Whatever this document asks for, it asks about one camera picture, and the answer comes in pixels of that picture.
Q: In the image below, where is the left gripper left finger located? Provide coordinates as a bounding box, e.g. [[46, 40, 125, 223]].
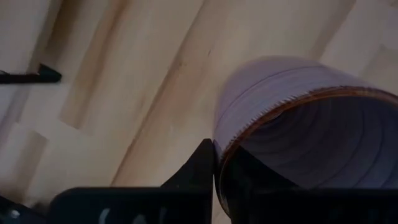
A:
[[49, 138, 216, 224]]

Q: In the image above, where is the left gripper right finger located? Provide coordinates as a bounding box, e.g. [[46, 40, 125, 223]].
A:
[[229, 146, 398, 224]]

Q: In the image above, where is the lilac mug with brown rim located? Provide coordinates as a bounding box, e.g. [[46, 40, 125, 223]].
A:
[[213, 55, 398, 218]]

